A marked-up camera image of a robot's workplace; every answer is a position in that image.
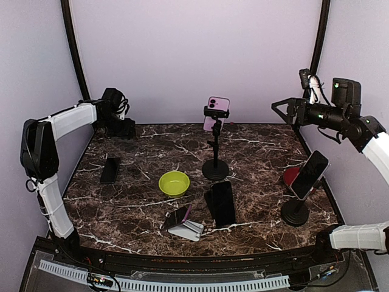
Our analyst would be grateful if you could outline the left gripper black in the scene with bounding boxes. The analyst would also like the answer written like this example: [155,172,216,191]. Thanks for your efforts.
[99,112,135,137]

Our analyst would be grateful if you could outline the dark blue phone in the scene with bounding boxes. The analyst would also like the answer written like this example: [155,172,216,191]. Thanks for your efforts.
[100,157,121,184]

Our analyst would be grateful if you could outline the purple edged phone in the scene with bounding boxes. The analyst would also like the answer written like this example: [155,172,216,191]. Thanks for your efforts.
[160,204,192,230]

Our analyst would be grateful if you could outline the large black phone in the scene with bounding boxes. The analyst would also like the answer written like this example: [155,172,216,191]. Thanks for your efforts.
[211,181,236,228]

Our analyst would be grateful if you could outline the white folding phone stand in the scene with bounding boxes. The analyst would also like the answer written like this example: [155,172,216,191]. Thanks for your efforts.
[164,214,204,242]

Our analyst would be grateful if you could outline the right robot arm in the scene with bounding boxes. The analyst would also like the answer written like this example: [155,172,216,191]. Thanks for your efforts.
[271,75,388,264]

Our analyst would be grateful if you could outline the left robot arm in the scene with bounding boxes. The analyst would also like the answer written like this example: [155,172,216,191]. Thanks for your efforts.
[20,88,136,239]

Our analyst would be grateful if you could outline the pink phone on tall stand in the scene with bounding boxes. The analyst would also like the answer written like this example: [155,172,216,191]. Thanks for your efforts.
[203,97,230,131]

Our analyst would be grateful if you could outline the phone on right stand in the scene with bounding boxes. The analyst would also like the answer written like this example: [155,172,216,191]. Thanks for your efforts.
[290,150,329,200]

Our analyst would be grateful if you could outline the black tall phone stand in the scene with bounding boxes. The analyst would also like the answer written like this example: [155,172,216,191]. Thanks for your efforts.
[202,120,229,181]

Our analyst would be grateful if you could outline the black right phone stand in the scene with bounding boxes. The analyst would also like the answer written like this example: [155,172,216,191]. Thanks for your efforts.
[281,179,322,227]

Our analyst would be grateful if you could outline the black folding phone stand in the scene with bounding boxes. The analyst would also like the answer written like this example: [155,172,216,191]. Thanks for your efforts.
[204,190,216,227]

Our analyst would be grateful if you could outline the red bowl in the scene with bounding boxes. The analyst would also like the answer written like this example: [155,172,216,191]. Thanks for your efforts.
[283,167,323,193]

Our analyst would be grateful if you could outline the green bowl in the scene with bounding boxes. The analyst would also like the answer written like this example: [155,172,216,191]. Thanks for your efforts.
[159,171,190,198]

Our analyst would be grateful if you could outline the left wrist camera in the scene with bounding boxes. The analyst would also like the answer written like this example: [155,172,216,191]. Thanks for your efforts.
[116,104,130,120]

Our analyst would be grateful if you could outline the right black corner post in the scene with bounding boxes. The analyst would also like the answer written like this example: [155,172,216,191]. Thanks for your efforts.
[293,0,331,131]

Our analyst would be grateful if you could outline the black corner post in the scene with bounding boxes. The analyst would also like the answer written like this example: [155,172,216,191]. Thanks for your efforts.
[60,0,91,100]
[293,0,331,131]

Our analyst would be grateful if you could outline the left black corner post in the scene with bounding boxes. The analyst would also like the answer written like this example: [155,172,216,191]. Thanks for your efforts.
[60,0,91,100]

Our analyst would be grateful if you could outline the black front rail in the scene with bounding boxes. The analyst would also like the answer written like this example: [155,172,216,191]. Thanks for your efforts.
[36,237,359,276]

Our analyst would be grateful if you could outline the white cable duct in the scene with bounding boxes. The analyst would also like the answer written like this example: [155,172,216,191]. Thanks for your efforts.
[38,260,290,291]

